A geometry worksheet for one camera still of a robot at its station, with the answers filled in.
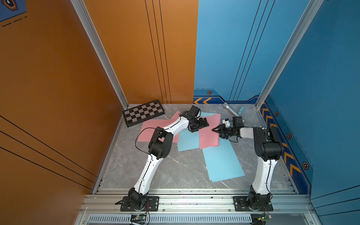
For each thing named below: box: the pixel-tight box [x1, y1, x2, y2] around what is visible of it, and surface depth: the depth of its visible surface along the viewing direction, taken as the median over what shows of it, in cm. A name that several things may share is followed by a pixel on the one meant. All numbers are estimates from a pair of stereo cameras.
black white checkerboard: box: [122, 99, 166, 128], surface depth 114 cm
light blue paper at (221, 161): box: [202, 137, 246, 183], surface depth 92 cm
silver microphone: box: [222, 102, 246, 123], surface depth 118 cm
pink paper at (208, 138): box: [198, 113, 222, 150], surface depth 101 cm
